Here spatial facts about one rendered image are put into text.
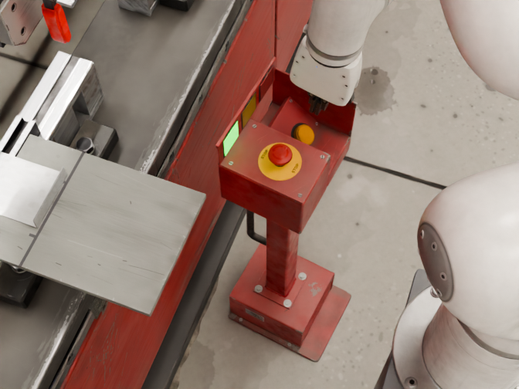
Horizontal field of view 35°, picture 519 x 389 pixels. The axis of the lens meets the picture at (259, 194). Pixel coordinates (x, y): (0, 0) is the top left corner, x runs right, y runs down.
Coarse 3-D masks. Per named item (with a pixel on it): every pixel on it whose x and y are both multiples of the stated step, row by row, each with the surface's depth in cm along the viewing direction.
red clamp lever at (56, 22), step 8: (48, 0) 96; (56, 0) 95; (48, 8) 97; (56, 8) 97; (48, 16) 98; (56, 16) 98; (64, 16) 99; (48, 24) 99; (56, 24) 98; (64, 24) 100; (56, 32) 100; (64, 32) 100; (56, 40) 102; (64, 40) 102
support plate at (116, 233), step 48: (48, 144) 113; (96, 192) 110; (144, 192) 110; (192, 192) 110; (0, 240) 107; (48, 240) 107; (96, 240) 107; (144, 240) 107; (96, 288) 104; (144, 288) 104
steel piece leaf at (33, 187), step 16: (0, 160) 112; (16, 160) 112; (0, 176) 111; (16, 176) 111; (32, 176) 111; (48, 176) 111; (64, 176) 110; (0, 192) 110; (16, 192) 110; (32, 192) 110; (48, 192) 110; (0, 208) 109; (16, 208) 109; (32, 208) 109; (48, 208) 109; (32, 224) 108
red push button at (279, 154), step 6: (276, 144) 136; (282, 144) 136; (270, 150) 135; (276, 150) 135; (282, 150) 135; (288, 150) 135; (270, 156) 135; (276, 156) 135; (282, 156) 135; (288, 156) 135; (276, 162) 134; (282, 162) 134; (288, 162) 135
